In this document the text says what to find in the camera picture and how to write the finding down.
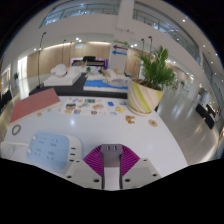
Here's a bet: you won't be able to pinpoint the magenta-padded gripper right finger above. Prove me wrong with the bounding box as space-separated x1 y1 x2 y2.
117 144 162 190

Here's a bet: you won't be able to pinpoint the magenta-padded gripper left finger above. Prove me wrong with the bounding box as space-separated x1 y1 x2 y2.
64 144 105 190

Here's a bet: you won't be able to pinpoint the small grey charger block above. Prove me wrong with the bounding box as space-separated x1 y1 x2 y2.
99 143 124 191

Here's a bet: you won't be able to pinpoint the brown figure-shaped piece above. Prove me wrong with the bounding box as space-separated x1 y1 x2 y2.
125 114 137 125

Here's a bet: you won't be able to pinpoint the round orange piece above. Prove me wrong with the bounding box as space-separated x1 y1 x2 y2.
147 119 159 128

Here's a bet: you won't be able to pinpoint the light blue power strip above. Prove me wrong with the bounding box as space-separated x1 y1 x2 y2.
26 131 83 174

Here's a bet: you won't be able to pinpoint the colourful sticker sheet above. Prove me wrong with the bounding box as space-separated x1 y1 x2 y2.
59 97 129 117

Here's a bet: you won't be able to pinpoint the potted plant in striped pot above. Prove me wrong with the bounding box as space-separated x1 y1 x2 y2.
126 45 177 117

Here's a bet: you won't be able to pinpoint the black display platform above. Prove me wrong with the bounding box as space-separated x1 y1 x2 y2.
29 73 161 101

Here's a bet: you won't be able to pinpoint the model on blue base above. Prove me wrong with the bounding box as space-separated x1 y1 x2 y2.
83 68 132 94

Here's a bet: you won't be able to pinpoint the salmon pink flat board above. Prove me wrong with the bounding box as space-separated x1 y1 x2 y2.
8 87 62 125

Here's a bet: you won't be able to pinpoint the group of black chairs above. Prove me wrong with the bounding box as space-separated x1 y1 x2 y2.
0 89 14 109
195 103 218 130

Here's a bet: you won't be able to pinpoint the black piano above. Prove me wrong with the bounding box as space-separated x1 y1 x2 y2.
70 55 109 71

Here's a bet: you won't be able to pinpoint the white pillar with arrow signs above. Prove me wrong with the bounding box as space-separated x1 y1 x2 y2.
109 39 129 73

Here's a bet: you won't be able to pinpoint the black floor lamp stand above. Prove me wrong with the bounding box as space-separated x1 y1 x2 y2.
147 35 154 55
35 31 48 89
139 38 145 58

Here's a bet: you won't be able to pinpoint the ceiling spot lights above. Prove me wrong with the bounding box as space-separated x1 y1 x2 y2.
33 16 214 64

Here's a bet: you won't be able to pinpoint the white power strip cable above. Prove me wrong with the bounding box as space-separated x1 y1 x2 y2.
0 141 32 160

